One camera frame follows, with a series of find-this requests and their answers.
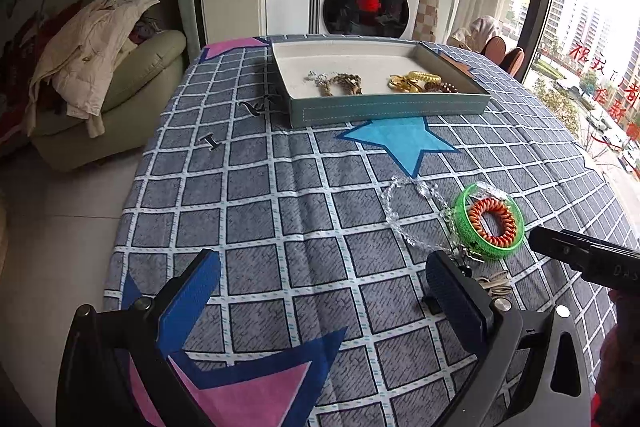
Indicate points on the beige jacket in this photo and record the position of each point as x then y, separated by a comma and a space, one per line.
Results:
85, 52

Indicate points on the green translucent bangle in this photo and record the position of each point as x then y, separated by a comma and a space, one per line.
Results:
462, 234

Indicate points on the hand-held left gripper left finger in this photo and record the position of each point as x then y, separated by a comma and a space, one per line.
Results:
192, 294

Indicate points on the person's right forearm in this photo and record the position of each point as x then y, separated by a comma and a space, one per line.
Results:
620, 357

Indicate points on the red window decal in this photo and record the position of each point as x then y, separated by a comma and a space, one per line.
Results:
607, 79

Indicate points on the pile of red clothes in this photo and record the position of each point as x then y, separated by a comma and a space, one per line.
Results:
20, 72

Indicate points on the pale green sofa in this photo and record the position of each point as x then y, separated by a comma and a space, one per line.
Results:
145, 67

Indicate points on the teal tray with white lining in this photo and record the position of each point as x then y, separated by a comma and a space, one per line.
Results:
350, 62

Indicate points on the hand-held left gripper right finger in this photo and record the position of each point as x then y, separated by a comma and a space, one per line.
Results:
457, 299

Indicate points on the beige rubber bands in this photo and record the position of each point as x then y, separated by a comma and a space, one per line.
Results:
495, 284

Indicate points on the black key bunch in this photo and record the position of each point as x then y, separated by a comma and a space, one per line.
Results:
431, 303

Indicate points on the grey checked cloth with stars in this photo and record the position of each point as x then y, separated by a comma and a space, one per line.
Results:
300, 232

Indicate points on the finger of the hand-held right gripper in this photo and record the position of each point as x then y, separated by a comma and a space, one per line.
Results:
607, 246
557, 249

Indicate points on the brown chair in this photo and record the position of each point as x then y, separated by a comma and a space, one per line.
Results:
505, 57

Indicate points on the beige cloth on chair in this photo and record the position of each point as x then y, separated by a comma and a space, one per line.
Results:
475, 32

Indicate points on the checkered hanging towel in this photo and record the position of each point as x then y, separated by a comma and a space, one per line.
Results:
427, 9

